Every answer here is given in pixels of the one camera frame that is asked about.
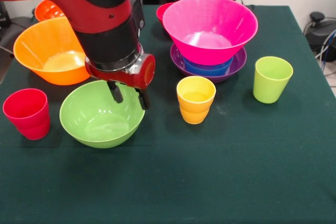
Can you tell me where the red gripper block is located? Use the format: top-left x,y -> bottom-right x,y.
84,53 -> 156,110

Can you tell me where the lime green bowl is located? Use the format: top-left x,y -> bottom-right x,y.
59,79 -> 146,149

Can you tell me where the small blue bowl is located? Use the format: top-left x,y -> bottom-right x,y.
182,55 -> 234,77

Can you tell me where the large orange bowl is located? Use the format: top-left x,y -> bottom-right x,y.
13,16 -> 92,86

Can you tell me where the large pink bowl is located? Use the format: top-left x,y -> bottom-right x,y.
162,0 -> 259,66

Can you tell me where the yellow cup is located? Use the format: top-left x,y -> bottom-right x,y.
176,76 -> 217,125

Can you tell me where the small red-pink bowl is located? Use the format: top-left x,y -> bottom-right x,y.
156,2 -> 175,25

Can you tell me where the red-pink cup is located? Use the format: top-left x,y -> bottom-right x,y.
2,88 -> 50,141

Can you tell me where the purple bowl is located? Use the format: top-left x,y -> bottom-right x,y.
170,42 -> 248,83

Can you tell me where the red-orange bowl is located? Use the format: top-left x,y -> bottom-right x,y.
34,0 -> 66,23

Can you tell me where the dark green tablecloth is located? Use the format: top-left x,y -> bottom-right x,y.
0,3 -> 336,224

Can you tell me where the lime green cup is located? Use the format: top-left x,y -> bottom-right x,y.
253,56 -> 294,104

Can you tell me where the black device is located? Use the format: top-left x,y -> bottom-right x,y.
0,0 -> 11,28

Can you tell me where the tangle of cables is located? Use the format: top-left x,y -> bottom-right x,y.
314,28 -> 336,88

